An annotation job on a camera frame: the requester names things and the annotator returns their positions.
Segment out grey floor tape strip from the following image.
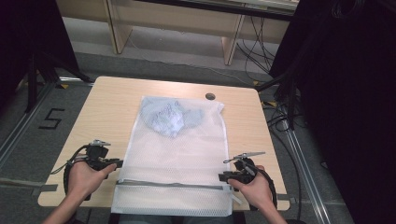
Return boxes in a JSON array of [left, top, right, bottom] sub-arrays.
[[0, 176, 59, 196]]

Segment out black metal stand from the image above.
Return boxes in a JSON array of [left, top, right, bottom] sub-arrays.
[[23, 51, 95, 114], [254, 70, 301, 132]]

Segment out light blue printed garment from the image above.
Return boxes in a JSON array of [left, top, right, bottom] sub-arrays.
[[139, 97, 207, 139]]

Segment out light wooden desk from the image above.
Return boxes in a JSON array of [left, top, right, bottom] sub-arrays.
[[55, 0, 301, 66]]

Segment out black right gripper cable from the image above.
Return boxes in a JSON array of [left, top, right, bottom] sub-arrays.
[[247, 166, 279, 211]]

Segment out person's right hand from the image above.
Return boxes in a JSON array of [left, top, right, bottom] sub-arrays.
[[227, 164, 276, 210]]

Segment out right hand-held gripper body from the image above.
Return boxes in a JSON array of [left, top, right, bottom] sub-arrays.
[[222, 151, 266, 185]]

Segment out person's left hand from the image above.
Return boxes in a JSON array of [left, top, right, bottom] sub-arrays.
[[65, 160, 118, 201]]

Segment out black curtain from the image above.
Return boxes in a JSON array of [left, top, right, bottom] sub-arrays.
[[268, 0, 396, 224], [0, 0, 80, 107]]

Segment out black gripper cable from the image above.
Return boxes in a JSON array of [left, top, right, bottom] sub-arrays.
[[247, 166, 279, 211], [50, 144, 92, 201]]

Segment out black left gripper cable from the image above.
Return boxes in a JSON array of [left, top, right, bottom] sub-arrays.
[[50, 144, 92, 201]]

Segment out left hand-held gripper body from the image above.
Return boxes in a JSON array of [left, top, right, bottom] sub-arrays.
[[84, 139, 112, 171]]

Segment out metal floor rail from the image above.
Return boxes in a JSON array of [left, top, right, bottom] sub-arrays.
[[0, 81, 56, 170], [279, 118, 332, 224]]

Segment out black cable bundle under desk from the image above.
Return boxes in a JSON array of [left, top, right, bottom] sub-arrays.
[[235, 15, 282, 82]]

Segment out black floor cables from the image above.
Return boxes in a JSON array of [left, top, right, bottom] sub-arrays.
[[262, 98, 304, 222]]

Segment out white mesh laundry bag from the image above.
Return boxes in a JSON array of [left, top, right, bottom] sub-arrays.
[[110, 95, 235, 217]]

